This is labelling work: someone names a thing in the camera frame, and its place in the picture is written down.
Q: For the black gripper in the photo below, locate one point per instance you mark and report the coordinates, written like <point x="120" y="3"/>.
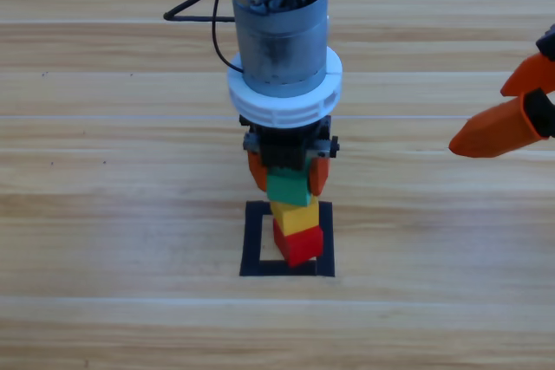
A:
<point x="282" y="144"/>
<point x="550" y="43"/>

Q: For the green wooden cube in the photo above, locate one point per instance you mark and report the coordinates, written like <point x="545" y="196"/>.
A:
<point x="286" y="188"/>

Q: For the yellow wooden cube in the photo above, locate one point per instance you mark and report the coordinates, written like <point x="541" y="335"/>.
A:
<point x="299" y="218"/>

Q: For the red wooden cube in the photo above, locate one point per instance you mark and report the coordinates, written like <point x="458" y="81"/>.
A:
<point x="301" y="246"/>

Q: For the black tape square outline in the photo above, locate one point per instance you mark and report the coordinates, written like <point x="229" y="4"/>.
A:
<point x="251" y="240"/>

